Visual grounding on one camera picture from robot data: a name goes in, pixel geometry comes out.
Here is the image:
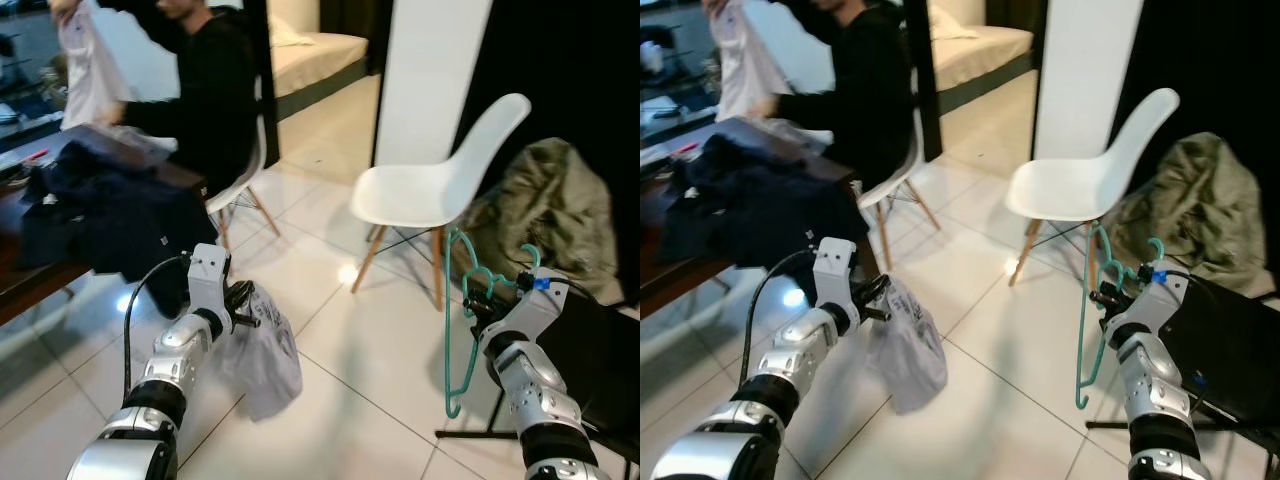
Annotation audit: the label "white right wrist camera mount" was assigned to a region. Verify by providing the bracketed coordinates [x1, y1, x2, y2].
[1135, 265, 1189, 326]
[512, 268, 573, 336]

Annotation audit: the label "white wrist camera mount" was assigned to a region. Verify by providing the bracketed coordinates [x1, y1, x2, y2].
[512, 268, 573, 336]
[187, 243, 233, 319]
[1135, 265, 1189, 326]
[815, 237, 861, 311]

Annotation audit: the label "black folding chair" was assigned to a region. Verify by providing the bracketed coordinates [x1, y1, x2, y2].
[435, 280, 641, 466]
[1085, 270, 1280, 441]

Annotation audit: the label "olive green beanbag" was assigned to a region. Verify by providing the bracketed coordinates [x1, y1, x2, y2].
[455, 138, 618, 301]
[1100, 132, 1263, 296]

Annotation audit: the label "teal plastic clothes hanger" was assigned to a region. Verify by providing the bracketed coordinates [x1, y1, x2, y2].
[1075, 225, 1166, 409]
[443, 228, 543, 419]

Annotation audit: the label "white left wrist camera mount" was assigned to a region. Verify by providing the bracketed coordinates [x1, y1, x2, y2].
[815, 237, 861, 311]
[187, 243, 233, 319]

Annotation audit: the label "dark wooden table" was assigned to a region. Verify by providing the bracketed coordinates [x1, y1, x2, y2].
[0, 150, 211, 326]
[640, 120, 886, 316]

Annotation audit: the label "person in black sweater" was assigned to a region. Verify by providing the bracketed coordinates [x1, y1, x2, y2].
[50, 0, 256, 196]
[700, 0, 916, 191]

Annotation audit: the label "white plastic chair wooden legs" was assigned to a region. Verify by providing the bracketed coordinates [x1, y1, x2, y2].
[1005, 88, 1181, 291]
[205, 115, 283, 251]
[860, 110, 941, 266]
[350, 93, 533, 311]

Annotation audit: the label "pale grey printed shorts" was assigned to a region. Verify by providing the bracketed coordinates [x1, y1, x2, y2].
[215, 282, 303, 421]
[868, 278, 949, 416]

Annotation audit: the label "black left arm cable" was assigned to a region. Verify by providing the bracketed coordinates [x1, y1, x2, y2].
[742, 248, 821, 386]
[122, 255, 193, 399]

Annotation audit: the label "beige bed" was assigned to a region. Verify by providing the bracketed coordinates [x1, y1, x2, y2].
[930, 10, 1036, 116]
[268, 15, 371, 121]

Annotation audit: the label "white shirt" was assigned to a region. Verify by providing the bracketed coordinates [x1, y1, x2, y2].
[55, 0, 136, 131]
[712, 0, 801, 126]

